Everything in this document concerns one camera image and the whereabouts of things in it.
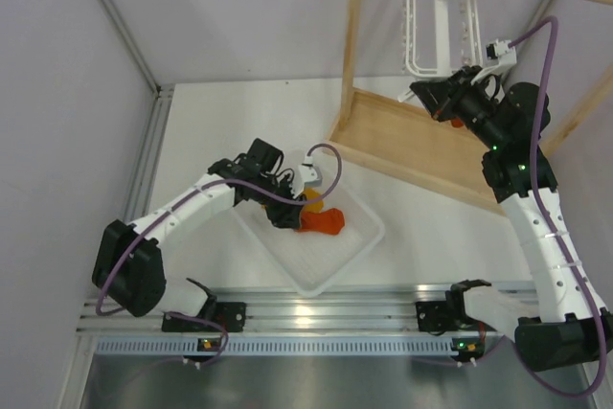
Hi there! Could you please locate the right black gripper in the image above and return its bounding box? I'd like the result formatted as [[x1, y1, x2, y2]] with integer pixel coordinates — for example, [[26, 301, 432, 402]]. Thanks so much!
[[412, 64, 507, 150]]

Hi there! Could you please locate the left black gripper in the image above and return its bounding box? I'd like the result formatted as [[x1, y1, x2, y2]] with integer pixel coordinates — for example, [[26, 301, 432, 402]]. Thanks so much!
[[253, 172, 307, 229]]

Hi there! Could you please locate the orange sock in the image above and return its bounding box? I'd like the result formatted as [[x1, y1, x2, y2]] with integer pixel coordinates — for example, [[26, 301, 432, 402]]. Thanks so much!
[[298, 208, 346, 236], [450, 118, 465, 128]]

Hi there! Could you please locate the white clip hanger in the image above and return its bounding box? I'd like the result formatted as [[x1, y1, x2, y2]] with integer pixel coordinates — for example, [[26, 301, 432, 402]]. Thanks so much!
[[403, 0, 483, 81]]

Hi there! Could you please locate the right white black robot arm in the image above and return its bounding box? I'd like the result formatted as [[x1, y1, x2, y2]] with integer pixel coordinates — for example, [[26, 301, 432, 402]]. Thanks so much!
[[410, 66, 612, 372]]

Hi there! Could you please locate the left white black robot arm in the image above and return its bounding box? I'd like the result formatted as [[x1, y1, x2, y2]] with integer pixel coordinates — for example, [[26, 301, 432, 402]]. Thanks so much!
[[92, 139, 305, 329]]

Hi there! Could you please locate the yellow sock upper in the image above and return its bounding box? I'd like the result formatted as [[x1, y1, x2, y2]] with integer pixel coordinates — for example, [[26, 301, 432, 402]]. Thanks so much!
[[301, 188, 327, 215]]

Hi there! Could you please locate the white plastic tray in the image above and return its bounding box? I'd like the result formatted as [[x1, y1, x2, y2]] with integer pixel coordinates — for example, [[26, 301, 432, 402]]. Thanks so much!
[[233, 183, 385, 297]]

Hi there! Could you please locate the wooden hanging rack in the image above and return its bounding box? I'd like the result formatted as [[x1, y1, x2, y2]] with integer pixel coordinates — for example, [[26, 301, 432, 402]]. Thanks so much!
[[329, 0, 612, 213]]

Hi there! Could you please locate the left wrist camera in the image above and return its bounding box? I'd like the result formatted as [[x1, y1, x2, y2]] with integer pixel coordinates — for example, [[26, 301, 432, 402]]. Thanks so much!
[[293, 164, 323, 193]]

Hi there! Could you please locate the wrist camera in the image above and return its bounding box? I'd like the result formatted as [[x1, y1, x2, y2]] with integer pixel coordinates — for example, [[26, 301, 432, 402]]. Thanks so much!
[[486, 39, 517, 67], [293, 164, 323, 193]]

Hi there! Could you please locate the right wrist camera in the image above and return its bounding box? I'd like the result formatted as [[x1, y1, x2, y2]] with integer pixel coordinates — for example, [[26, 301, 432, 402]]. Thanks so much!
[[486, 39, 517, 67]]

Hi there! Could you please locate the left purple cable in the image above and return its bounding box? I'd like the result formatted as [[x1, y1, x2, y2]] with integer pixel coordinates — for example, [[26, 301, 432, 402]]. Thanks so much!
[[95, 143, 344, 367]]

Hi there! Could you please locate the purple cable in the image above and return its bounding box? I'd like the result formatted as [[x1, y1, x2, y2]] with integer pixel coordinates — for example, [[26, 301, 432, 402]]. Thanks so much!
[[411, 14, 609, 399], [95, 143, 344, 367]]

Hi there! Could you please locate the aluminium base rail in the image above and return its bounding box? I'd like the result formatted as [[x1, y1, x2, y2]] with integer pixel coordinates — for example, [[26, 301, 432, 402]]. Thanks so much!
[[79, 284, 542, 333]]

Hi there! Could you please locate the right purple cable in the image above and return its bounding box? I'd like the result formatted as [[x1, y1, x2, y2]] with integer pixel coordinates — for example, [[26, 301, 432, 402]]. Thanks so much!
[[411, 14, 609, 399]]

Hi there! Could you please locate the aluminium corner frame post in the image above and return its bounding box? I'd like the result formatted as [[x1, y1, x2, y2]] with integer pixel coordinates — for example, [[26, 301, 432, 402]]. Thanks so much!
[[97, 0, 160, 96]]

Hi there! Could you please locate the slotted grey cable duct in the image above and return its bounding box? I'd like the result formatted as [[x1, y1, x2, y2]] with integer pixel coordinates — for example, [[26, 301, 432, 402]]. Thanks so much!
[[96, 336, 459, 356]]

